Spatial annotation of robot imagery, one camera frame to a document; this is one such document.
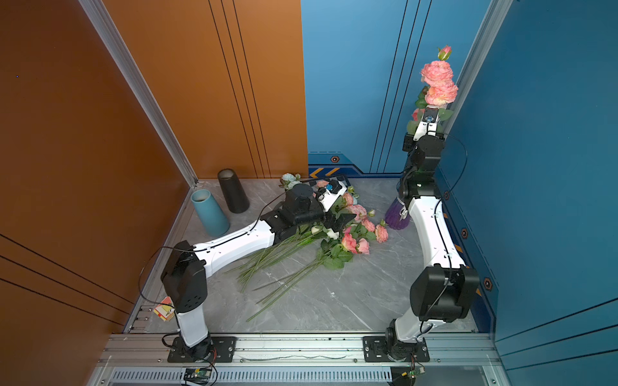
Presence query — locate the left aluminium corner post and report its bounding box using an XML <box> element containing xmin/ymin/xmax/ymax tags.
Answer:
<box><xmin>79</xmin><ymin>0</ymin><xmax>199</xmax><ymax>188</ymax></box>

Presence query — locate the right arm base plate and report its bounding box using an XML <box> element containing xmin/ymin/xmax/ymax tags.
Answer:
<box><xmin>362</xmin><ymin>335</ymin><xmax>431</xmax><ymax>363</ymax></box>

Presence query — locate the teal ceramic vase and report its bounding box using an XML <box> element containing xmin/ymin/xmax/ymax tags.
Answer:
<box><xmin>191</xmin><ymin>189</ymin><xmax>230</xmax><ymax>237</ymax></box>

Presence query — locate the pink double bloom stem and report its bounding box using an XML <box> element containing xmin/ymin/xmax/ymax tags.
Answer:
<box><xmin>415</xmin><ymin>45</ymin><xmax>459</xmax><ymax>109</ymax></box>

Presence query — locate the green circuit board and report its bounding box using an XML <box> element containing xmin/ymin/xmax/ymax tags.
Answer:
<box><xmin>182</xmin><ymin>368</ymin><xmax>215</xmax><ymax>385</ymax></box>
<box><xmin>401</xmin><ymin>365</ymin><xmax>426</xmax><ymax>381</ymax></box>

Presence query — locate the aluminium front rail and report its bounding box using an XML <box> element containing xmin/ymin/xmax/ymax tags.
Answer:
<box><xmin>95</xmin><ymin>331</ymin><xmax>501</xmax><ymax>368</ymax></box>

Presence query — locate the black white chessboard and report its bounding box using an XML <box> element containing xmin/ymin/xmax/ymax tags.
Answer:
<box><xmin>309</xmin><ymin>175</ymin><xmax>350</xmax><ymax>192</ymax></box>

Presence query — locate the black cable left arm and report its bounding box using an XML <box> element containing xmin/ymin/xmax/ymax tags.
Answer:
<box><xmin>137</xmin><ymin>192</ymin><xmax>286</xmax><ymax>306</ymax></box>

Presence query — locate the black cylindrical vase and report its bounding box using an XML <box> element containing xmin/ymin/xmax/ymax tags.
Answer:
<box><xmin>217</xmin><ymin>169</ymin><xmax>249</xmax><ymax>214</ymax></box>

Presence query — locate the bunch of pink flowers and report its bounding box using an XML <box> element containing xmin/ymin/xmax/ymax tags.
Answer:
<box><xmin>237</xmin><ymin>185</ymin><xmax>389</xmax><ymax>321</ymax></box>

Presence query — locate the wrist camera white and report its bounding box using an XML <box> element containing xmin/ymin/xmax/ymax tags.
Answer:
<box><xmin>315</xmin><ymin>179</ymin><xmax>348</xmax><ymax>212</ymax></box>
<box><xmin>414</xmin><ymin>106</ymin><xmax>439</xmax><ymax>141</ymax></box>

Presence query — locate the left green circuit board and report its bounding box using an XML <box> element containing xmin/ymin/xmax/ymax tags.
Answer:
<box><xmin>182</xmin><ymin>368</ymin><xmax>215</xmax><ymax>385</ymax></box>

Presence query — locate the pink rose stem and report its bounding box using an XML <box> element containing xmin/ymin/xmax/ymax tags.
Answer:
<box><xmin>407</xmin><ymin>109</ymin><xmax>424</xmax><ymax>136</ymax></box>

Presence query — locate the right aluminium corner post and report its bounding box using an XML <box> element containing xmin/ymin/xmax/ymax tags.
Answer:
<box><xmin>444</xmin><ymin>0</ymin><xmax>513</xmax><ymax>134</ymax></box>

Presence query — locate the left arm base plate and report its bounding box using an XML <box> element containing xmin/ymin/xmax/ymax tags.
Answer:
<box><xmin>167</xmin><ymin>336</ymin><xmax>237</xmax><ymax>364</ymax></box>

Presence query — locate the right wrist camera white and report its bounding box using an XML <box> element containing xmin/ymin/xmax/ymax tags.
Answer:
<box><xmin>414</xmin><ymin>106</ymin><xmax>439</xmax><ymax>141</ymax></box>

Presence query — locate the blue purple glass vase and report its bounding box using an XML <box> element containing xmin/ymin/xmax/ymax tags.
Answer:
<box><xmin>384</xmin><ymin>198</ymin><xmax>410</xmax><ymax>230</ymax></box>

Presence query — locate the right green circuit board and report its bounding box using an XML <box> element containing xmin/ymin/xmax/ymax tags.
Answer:
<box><xmin>401</xmin><ymin>365</ymin><xmax>426</xmax><ymax>381</ymax></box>

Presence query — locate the red box left side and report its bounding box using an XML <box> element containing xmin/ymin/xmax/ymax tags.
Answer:
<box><xmin>153</xmin><ymin>296</ymin><xmax>175</xmax><ymax>322</ymax></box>

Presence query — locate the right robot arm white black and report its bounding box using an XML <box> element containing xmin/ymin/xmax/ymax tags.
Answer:
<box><xmin>385</xmin><ymin>132</ymin><xmax>480</xmax><ymax>362</ymax></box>

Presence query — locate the aluminium corner post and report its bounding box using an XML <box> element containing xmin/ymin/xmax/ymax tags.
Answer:
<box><xmin>444</xmin><ymin>0</ymin><xmax>513</xmax><ymax>134</ymax></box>
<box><xmin>79</xmin><ymin>0</ymin><xmax>199</xmax><ymax>188</ymax></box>

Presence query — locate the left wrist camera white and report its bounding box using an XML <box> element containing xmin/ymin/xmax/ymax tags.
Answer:
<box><xmin>315</xmin><ymin>179</ymin><xmax>348</xmax><ymax>212</ymax></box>

